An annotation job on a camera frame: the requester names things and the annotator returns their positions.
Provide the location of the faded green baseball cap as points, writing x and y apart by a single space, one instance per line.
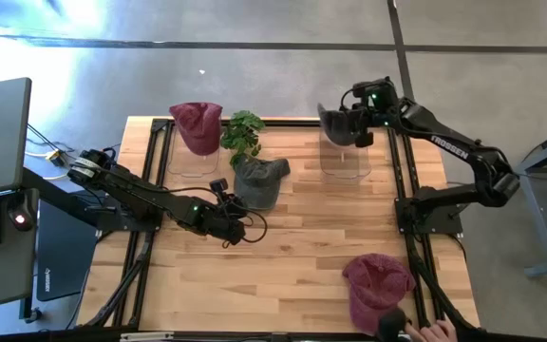
259 190

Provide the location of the black rounded object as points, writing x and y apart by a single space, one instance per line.
391 325

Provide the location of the black aluminium table frame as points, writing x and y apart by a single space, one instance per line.
292 123

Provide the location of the red baseball cap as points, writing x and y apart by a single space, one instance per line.
197 128
373 285

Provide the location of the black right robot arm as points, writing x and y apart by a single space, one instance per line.
449 145

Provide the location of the dark green baseball cap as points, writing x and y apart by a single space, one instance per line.
337 128

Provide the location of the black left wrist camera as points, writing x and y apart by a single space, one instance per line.
219 186

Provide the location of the black standing desk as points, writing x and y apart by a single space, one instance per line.
3 275

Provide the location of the silver aluminium bar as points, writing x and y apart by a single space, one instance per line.
145 336

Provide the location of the person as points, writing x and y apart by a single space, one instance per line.
432 332

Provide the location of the green leafy plant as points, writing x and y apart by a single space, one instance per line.
242 135

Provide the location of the black computer mouse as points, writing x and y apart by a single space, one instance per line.
21 218

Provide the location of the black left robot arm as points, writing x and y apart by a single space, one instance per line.
131 190

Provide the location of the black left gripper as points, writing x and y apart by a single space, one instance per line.
216 221

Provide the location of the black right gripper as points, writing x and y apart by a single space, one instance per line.
380 102

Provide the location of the black computer case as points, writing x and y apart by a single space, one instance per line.
64 256

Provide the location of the grey metal table frame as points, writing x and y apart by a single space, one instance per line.
539 223

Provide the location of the clear acrylic hat stand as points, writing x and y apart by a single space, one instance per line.
193 166
345 164

